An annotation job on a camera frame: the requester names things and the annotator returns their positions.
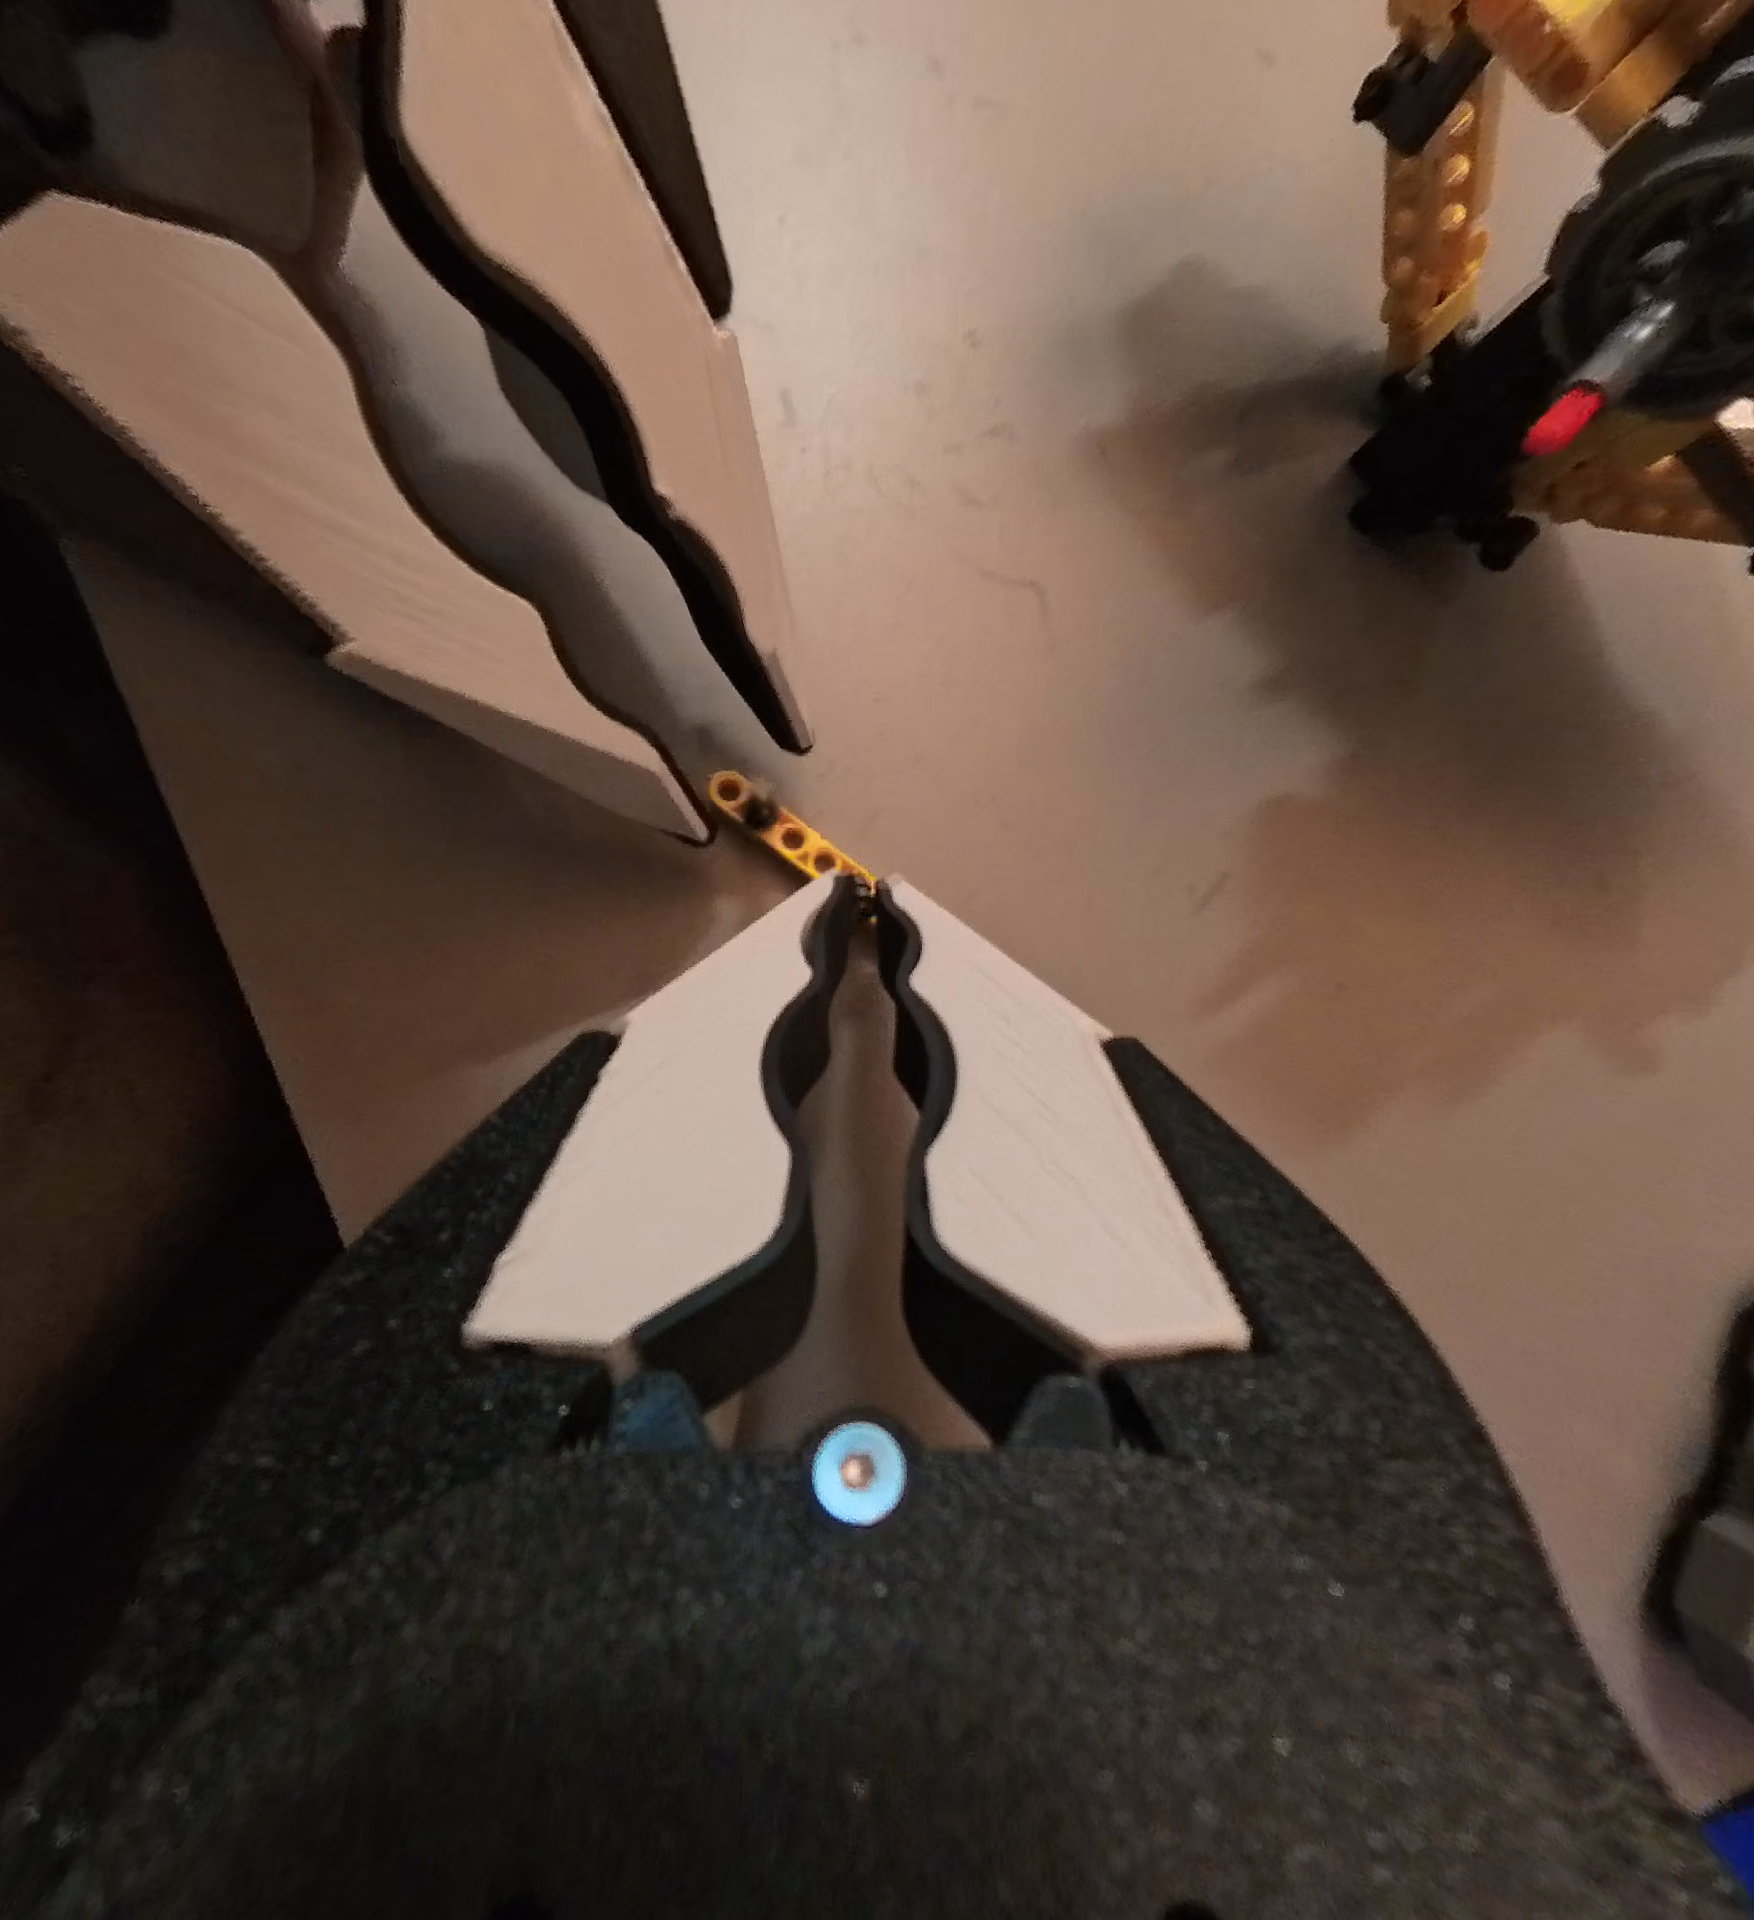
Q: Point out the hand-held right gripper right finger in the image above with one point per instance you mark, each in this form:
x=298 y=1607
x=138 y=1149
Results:
x=1056 y=1170

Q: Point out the yellow and black toy vehicle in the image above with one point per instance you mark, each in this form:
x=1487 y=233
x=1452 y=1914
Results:
x=1688 y=270

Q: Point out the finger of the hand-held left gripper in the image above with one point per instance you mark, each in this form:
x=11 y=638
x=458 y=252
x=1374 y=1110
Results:
x=563 y=224
x=217 y=419

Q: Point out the yellow toy beam with holes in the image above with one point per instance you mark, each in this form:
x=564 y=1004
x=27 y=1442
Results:
x=803 y=856

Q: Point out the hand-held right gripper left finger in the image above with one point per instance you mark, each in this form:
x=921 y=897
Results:
x=667 y=1140

